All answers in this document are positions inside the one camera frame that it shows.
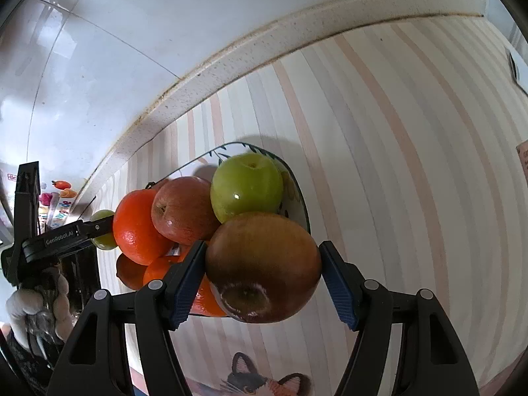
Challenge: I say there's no dark orange tangerine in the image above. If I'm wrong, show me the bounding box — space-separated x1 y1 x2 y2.
115 252 149 291

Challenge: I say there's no small brown card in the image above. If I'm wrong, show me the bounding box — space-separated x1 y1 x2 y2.
515 140 528 174

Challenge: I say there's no brownish red apple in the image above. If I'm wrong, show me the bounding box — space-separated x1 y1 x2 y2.
205 212 322 324

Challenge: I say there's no person's left hand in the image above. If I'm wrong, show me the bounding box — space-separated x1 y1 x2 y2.
6 274 77 343

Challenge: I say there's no striped mat with cat print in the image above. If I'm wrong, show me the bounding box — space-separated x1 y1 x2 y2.
97 16 528 396

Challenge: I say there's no large orange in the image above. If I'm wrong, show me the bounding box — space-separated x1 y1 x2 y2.
113 189 176 266

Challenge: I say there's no oval floral ceramic plate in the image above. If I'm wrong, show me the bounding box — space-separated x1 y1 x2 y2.
144 142 311 318

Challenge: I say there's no green apple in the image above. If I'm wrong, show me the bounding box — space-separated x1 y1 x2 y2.
88 210 118 251
210 152 284 224

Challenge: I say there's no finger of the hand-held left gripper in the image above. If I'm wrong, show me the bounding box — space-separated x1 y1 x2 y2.
78 215 115 242

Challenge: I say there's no colourful letter wall sticker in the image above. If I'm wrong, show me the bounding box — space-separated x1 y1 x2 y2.
39 192 73 232

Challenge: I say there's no bright orange tangerine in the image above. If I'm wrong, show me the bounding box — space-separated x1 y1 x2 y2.
190 274 227 317
144 251 190 287

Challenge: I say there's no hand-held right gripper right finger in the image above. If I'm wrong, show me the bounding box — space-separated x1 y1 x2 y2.
319 240 481 396

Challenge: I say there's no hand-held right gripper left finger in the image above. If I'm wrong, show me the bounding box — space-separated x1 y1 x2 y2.
49 239 208 396

